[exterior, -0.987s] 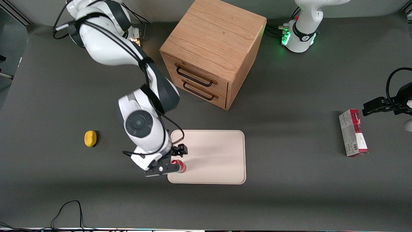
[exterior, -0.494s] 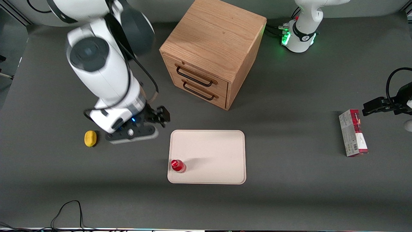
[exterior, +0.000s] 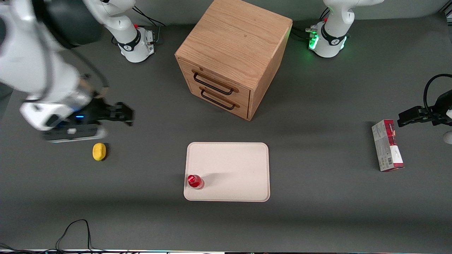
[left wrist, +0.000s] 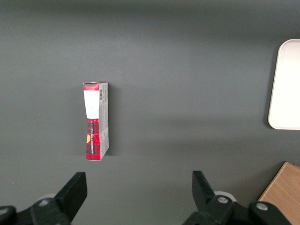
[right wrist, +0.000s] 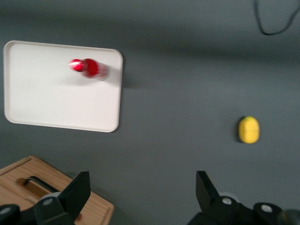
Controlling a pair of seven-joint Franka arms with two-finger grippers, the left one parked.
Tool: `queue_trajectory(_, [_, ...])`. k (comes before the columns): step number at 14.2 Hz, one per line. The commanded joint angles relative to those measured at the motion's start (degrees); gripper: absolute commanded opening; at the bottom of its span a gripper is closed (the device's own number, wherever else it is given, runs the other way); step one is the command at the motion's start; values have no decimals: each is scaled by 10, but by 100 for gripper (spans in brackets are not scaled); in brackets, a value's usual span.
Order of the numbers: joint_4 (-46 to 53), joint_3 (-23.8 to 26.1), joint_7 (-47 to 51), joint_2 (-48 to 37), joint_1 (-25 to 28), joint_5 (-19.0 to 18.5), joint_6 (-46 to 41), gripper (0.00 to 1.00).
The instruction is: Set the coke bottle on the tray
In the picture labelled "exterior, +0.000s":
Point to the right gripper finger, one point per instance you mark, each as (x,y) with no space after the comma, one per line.
(125,121)
(123,111)

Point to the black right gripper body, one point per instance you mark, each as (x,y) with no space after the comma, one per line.
(96,110)

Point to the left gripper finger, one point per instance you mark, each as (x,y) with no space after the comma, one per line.
(418,112)
(416,121)

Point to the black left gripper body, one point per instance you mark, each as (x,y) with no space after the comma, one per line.
(437,114)

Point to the red coke bottle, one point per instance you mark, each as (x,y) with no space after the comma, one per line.
(194,181)

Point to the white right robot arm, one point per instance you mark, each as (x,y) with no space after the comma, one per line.
(35,53)

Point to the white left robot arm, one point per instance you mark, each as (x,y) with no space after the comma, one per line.
(330,47)

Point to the cream plastic tray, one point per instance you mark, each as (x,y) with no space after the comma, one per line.
(233,165)

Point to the yellow lemon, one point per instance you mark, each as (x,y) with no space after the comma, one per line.
(99,152)

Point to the red and white carton box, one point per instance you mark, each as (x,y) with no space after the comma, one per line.
(386,148)

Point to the wooden drawer front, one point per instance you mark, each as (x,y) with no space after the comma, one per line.
(243,111)
(243,94)

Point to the wooden drawer cabinet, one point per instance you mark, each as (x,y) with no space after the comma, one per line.
(233,38)

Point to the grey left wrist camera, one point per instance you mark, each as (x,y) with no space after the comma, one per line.
(448,137)

